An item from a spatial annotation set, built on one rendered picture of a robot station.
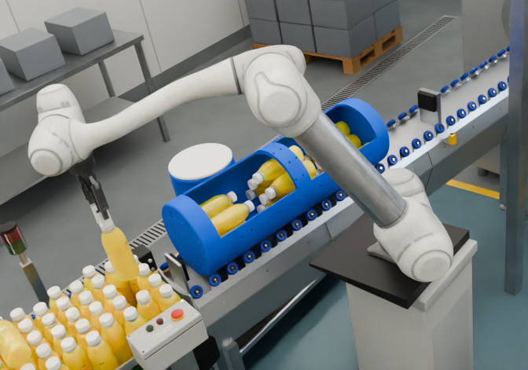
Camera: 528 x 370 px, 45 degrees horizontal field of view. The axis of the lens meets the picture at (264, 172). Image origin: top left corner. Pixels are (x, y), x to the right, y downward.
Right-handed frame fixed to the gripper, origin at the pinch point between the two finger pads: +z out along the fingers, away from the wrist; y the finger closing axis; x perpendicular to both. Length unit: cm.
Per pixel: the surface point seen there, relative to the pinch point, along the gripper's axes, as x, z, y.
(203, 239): -25.3, 22.0, -7.3
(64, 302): 18.5, 26.9, 9.8
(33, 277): 20, 33, 40
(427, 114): -151, 40, 7
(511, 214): -165, 89, -27
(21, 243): 18.3, 17.9, 38.5
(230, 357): -23, 79, -4
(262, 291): -41, 55, -8
